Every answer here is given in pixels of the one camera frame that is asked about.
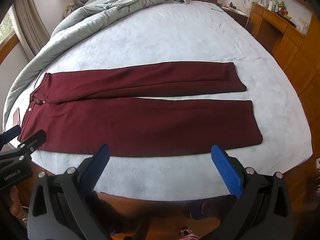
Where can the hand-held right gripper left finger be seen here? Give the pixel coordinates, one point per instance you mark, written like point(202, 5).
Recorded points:
point(98, 161)

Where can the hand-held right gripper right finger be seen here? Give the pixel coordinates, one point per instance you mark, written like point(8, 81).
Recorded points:
point(225, 168)

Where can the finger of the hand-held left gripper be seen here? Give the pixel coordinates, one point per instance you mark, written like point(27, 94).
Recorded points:
point(12, 131)
point(35, 138)

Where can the maroon pants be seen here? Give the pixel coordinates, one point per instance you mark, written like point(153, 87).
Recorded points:
point(125, 125)

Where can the person's left hand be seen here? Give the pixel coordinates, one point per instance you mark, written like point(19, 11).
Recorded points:
point(16, 201)

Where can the striped shoe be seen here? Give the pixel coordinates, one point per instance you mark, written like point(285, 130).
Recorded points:
point(25, 216)

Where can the blue slipper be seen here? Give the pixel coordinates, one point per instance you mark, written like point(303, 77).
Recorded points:
point(198, 210)

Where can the pink and white shoe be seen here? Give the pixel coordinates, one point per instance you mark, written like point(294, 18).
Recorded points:
point(188, 233)

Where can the window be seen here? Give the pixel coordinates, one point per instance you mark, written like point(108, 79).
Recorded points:
point(6, 28)

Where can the beige curtain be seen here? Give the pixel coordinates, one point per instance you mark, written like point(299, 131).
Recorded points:
point(31, 25)

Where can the grey duvet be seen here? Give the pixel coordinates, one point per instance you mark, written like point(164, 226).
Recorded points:
point(87, 17)

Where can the wooden bedside cabinet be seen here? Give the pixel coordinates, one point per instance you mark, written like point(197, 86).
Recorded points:
point(295, 55)

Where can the white fleece bed sheet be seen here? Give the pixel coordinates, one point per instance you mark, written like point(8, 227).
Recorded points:
point(162, 42)

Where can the floral patterned pillow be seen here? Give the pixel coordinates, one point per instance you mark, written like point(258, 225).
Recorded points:
point(73, 8)

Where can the dark nightstand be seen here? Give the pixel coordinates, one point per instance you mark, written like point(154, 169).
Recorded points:
point(236, 17)

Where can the white bottle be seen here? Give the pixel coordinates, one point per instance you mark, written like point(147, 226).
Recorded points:
point(271, 3)

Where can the green toy figure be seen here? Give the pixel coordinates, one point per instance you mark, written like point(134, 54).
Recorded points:
point(282, 5)

